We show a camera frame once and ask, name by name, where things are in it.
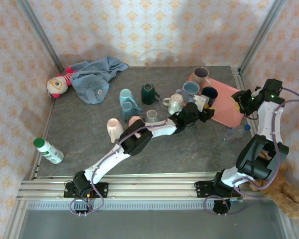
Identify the pink tray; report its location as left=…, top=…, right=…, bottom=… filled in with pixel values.
left=179, top=73, right=245, bottom=129

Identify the speckled white mug pink inside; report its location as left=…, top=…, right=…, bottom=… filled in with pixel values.
left=162, top=93, right=185, bottom=115

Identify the navy blue mug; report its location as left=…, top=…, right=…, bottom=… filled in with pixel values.
left=201, top=86, right=219, bottom=105

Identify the large light blue mug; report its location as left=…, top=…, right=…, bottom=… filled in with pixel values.
left=176, top=81, right=201, bottom=103

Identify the grey mug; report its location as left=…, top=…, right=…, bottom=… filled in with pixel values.
left=140, top=109, right=158, bottom=123

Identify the beige mug purple inside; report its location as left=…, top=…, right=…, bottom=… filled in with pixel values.
left=191, top=66, right=212, bottom=88

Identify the dark teal mug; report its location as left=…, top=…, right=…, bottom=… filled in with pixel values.
left=141, top=83, right=162, bottom=105

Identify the steel blue mug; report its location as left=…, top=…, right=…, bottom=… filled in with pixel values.
left=121, top=101, right=143, bottom=122

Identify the pale blue mug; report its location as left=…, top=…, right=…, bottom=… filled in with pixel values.
left=119, top=89, right=138, bottom=107

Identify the clear bottle with blue cap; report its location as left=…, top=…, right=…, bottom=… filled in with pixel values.
left=224, top=123, right=252, bottom=142

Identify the brown teddy plush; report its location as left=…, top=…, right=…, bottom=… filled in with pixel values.
left=249, top=151, right=299, bottom=220

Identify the blue cloth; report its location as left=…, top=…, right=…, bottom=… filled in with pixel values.
left=69, top=55, right=129, bottom=105

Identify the grey metal panel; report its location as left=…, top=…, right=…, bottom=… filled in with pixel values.
left=4, top=200, right=297, bottom=239

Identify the plush doll with pink hair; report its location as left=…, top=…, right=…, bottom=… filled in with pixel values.
left=46, top=66, right=77, bottom=100

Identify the white bottle with green cap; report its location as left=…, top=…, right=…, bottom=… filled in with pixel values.
left=33, top=137, right=65, bottom=165

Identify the aluminium frame post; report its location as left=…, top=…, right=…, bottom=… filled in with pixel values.
left=16, top=0, right=64, bottom=72
left=240, top=0, right=287, bottom=73

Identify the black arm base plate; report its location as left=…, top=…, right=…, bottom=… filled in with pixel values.
left=64, top=182, right=109, bottom=199
left=194, top=181, right=243, bottom=200

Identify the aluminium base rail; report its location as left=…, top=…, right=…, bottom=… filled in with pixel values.
left=16, top=174, right=267, bottom=201

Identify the grey slotted cable duct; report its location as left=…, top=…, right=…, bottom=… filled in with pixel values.
left=26, top=201, right=216, bottom=210

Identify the aluminium table side rail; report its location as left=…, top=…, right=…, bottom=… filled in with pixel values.
left=31, top=98, right=56, bottom=180

